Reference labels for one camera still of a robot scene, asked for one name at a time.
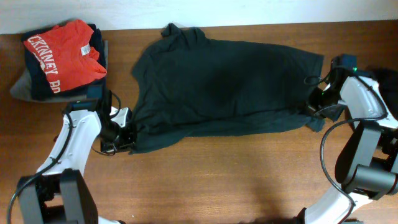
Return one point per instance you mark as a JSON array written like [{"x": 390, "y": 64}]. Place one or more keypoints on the folded grey garment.
[{"x": 20, "y": 90}]

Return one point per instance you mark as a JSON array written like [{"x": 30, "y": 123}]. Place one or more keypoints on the black garment pile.
[{"x": 388, "y": 85}]

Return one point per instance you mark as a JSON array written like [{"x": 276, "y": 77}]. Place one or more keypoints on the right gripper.
[{"x": 313, "y": 109}]

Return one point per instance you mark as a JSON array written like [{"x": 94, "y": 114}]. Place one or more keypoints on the dark green t-shirt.
[{"x": 193, "y": 86}]

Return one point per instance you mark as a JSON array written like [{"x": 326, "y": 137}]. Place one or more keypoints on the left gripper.
[{"x": 127, "y": 144}]

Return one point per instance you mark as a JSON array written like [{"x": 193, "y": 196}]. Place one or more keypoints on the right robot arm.
[{"x": 366, "y": 169}]

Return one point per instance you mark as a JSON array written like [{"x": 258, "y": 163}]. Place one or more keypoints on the folded navy blue garment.
[{"x": 40, "y": 88}]

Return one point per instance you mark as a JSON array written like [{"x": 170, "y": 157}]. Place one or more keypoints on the folded red printed t-shirt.
[{"x": 65, "y": 56}]

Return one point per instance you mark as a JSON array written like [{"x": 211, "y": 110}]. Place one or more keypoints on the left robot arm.
[{"x": 57, "y": 192}]

